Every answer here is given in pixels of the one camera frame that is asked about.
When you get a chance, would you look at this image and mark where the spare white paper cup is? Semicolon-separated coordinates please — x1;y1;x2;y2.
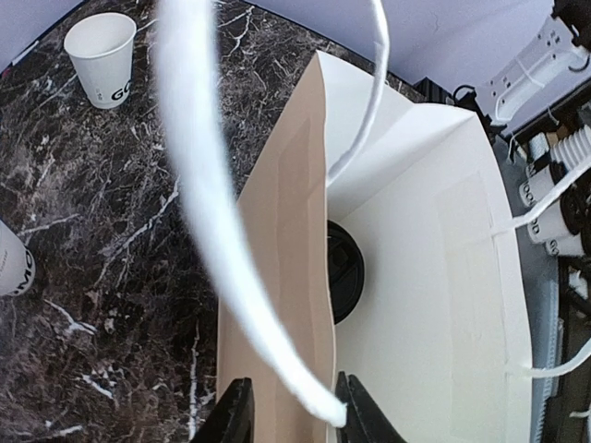
64;12;137;110

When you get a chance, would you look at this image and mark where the black plastic cup lid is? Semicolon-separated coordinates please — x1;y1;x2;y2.
327;221;365;324

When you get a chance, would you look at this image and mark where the white cup holding straws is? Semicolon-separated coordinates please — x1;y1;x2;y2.
0;221;36;296

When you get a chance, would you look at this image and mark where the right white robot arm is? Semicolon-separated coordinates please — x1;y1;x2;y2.
452;1;590;136

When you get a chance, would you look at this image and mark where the brown paper bag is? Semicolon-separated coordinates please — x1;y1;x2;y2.
154;0;591;443

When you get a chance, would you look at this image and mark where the white cable duct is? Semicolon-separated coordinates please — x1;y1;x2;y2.
530;276;567;443

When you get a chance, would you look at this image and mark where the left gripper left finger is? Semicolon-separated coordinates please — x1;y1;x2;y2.
189;377;253;443

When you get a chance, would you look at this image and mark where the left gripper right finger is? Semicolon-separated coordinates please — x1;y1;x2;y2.
336;371;405;443

